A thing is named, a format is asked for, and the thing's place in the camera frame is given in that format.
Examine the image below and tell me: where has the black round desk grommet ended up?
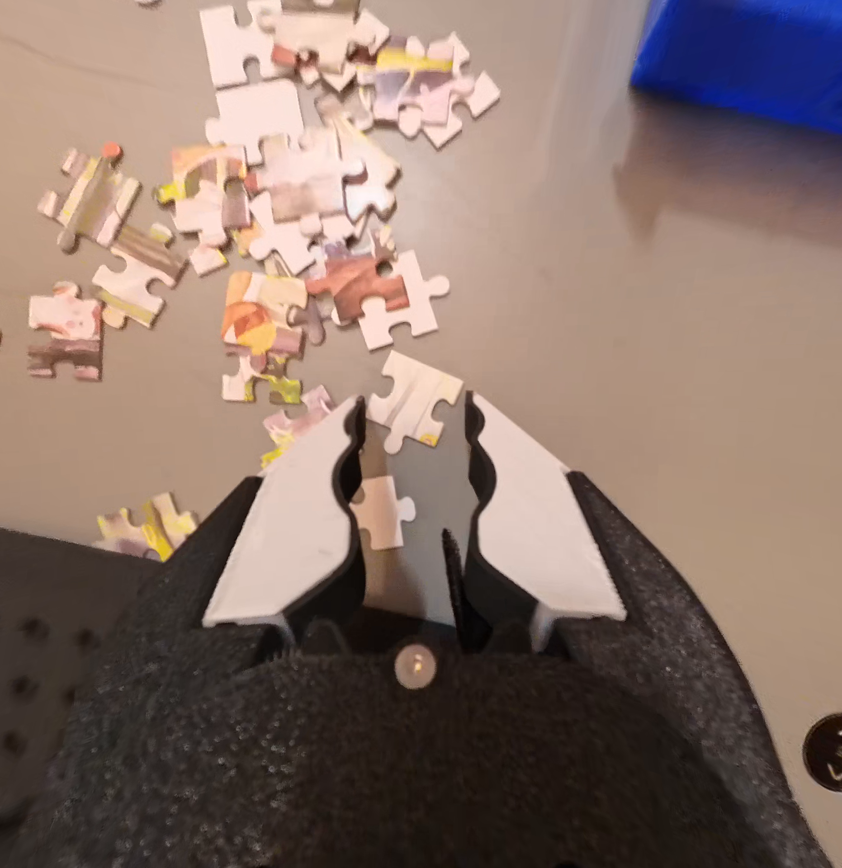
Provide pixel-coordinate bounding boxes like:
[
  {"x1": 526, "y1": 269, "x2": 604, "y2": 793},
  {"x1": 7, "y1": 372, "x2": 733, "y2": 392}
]
[{"x1": 803, "y1": 712, "x2": 842, "y2": 792}]

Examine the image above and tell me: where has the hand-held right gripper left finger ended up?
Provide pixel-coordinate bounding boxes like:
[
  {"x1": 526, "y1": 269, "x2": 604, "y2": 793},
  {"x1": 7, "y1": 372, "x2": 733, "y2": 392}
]
[{"x1": 203, "y1": 395, "x2": 366, "y2": 645}]

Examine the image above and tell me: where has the pale grey yellow puzzle piece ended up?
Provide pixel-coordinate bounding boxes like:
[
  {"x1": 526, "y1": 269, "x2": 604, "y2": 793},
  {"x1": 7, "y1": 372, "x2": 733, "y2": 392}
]
[{"x1": 367, "y1": 350, "x2": 464, "y2": 455}]

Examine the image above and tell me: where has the pile of puzzle pieces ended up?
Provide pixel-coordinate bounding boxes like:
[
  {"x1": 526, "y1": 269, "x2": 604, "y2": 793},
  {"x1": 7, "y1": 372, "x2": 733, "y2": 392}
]
[{"x1": 0, "y1": 0, "x2": 501, "y2": 564}]

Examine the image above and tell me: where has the grey desk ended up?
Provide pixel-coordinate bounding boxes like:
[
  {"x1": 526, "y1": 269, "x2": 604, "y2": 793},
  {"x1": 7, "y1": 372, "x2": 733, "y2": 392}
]
[{"x1": 0, "y1": 0, "x2": 842, "y2": 835}]

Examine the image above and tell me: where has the blue plastic bin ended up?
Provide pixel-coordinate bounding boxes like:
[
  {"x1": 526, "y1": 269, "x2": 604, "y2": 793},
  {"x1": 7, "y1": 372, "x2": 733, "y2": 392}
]
[{"x1": 630, "y1": 0, "x2": 842, "y2": 137}]

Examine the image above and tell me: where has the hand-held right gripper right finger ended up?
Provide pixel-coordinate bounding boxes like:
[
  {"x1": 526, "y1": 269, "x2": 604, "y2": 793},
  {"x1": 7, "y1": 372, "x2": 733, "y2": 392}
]
[{"x1": 464, "y1": 392, "x2": 627, "y2": 652}]

